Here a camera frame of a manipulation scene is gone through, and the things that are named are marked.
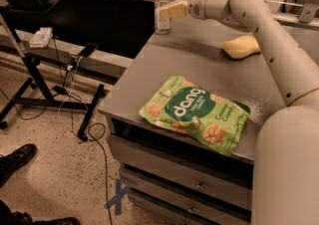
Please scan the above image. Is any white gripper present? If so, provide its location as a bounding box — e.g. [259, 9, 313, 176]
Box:
[159, 0, 231, 20]

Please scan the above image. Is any clear plastic water bottle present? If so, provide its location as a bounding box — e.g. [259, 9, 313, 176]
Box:
[155, 0, 171, 35]

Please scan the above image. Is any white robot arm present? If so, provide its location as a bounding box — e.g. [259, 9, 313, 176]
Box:
[156, 0, 319, 225]

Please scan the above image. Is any green rice chip bag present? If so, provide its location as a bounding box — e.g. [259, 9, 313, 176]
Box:
[139, 76, 250, 155]

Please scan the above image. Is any yellow sponge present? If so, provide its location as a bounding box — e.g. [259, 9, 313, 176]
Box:
[221, 36, 261, 60]

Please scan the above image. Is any black smartphone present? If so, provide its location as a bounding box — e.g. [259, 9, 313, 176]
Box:
[79, 43, 98, 57]

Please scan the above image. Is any white small box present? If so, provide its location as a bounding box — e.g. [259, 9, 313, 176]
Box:
[29, 27, 53, 48]

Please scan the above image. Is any black metal stand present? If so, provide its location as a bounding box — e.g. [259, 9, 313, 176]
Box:
[0, 0, 104, 141]

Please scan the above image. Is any grey drawer cabinet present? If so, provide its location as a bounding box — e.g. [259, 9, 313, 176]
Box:
[98, 7, 319, 225]

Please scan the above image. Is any blue tape cross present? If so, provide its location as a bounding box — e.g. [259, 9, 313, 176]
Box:
[105, 175, 136, 216]

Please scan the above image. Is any black shoe lower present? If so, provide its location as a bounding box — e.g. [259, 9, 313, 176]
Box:
[9, 212, 81, 225]

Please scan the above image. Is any black floor cable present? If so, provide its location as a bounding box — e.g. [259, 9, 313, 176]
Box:
[87, 122, 114, 225]

